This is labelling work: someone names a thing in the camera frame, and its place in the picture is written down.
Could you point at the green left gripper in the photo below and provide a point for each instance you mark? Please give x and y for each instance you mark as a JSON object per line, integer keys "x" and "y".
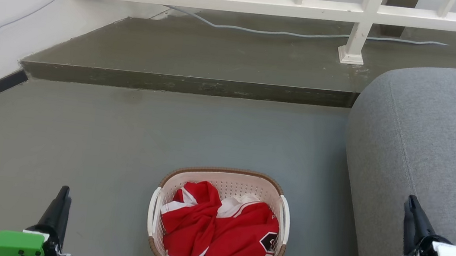
{"x": 7, "y": 244}

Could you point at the grey fabric sofa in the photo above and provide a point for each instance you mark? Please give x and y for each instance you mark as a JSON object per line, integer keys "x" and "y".
{"x": 439, "y": 141}

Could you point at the red and white garment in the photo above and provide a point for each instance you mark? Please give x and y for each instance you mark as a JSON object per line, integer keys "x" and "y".
{"x": 232, "y": 237}

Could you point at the raised concrete step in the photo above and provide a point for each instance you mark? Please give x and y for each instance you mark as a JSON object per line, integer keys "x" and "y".
{"x": 202, "y": 55}

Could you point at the white railing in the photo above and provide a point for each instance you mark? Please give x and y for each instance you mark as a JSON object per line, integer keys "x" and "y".
{"x": 226, "y": 2}

